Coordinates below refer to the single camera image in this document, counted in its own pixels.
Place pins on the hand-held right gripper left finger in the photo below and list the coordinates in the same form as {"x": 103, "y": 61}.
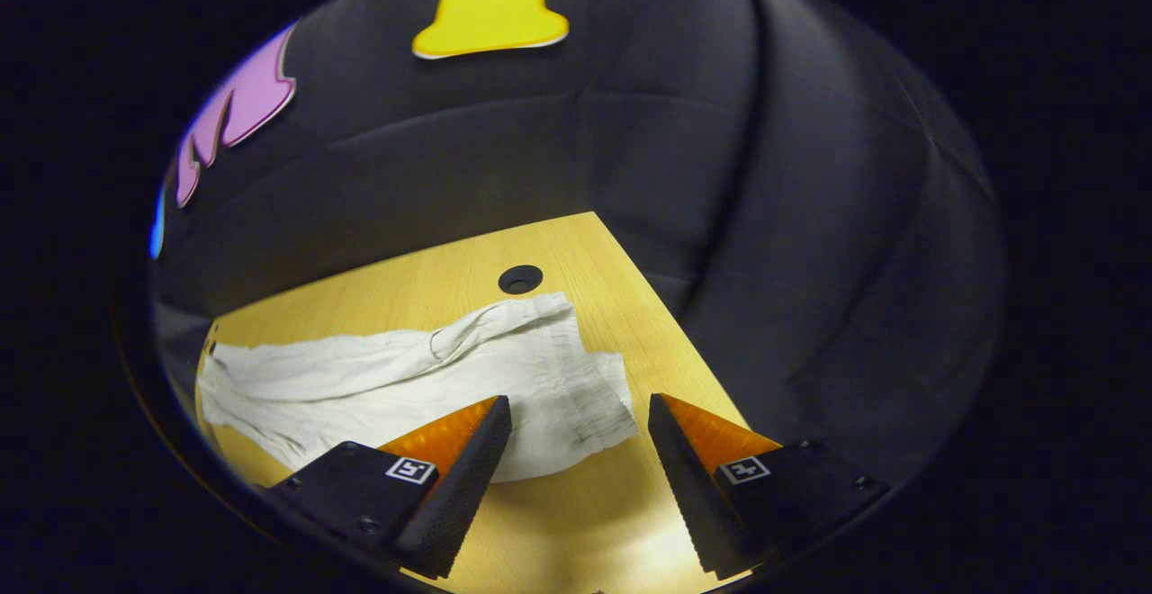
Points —
{"x": 463, "y": 481}

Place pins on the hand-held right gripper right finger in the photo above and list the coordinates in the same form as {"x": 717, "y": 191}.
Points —
{"x": 693, "y": 490}

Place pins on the black backdrop cloth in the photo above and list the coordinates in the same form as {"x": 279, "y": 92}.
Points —
{"x": 720, "y": 171}

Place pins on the white jeans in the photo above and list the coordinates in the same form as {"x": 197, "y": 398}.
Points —
{"x": 360, "y": 378}

